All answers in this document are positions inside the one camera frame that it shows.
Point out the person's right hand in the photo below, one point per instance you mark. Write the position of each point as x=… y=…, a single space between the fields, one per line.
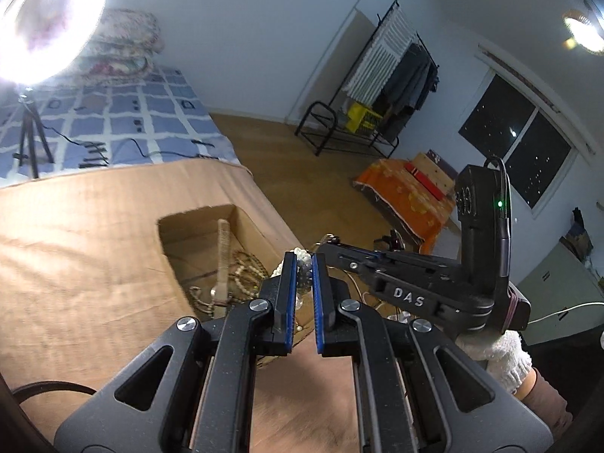
x=505 y=358

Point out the black device on floor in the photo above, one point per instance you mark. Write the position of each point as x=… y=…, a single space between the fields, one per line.
x=391 y=240

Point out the pile of floral quilts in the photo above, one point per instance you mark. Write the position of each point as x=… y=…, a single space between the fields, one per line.
x=127 y=28

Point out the white striped towel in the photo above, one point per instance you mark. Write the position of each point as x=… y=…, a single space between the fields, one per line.
x=377 y=61

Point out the person's right forearm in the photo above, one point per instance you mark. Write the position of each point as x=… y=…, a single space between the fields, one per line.
x=542 y=401

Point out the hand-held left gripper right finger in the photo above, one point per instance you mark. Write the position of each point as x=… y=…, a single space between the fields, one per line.
x=318 y=302

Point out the beige blanket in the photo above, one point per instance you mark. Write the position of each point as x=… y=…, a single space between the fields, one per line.
x=94 y=269

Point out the black light tripod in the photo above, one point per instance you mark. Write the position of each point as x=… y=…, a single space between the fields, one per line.
x=30 y=127

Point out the ceiling lamp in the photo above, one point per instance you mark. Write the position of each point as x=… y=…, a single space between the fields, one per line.
x=585 y=30

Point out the pale green cabinet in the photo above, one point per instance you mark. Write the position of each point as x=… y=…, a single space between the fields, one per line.
x=557 y=283

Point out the red flat box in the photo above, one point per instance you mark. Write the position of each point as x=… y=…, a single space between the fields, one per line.
x=424 y=181

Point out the blue checkered bed sheet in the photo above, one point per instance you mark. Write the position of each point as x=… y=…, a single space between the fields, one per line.
x=141 y=104

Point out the black metal clothes rack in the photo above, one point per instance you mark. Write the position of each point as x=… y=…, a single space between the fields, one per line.
x=321 y=122

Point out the brown cardboard box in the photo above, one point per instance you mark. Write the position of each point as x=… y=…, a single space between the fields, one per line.
x=188 y=226

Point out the dark window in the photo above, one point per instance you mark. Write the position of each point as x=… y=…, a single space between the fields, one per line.
x=500 y=113

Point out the dark hanging clothes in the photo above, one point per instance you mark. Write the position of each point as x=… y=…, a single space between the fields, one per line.
x=406 y=85

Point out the yellow plastic crate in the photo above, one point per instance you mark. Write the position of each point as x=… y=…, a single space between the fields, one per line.
x=361 y=115

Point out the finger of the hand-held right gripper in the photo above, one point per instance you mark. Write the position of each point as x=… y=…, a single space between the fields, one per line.
x=401 y=264
x=410 y=297

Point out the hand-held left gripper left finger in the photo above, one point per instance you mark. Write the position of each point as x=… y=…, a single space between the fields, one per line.
x=290 y=292

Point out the orange patterned cloth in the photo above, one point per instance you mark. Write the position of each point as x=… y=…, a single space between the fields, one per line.
x=406 y=193

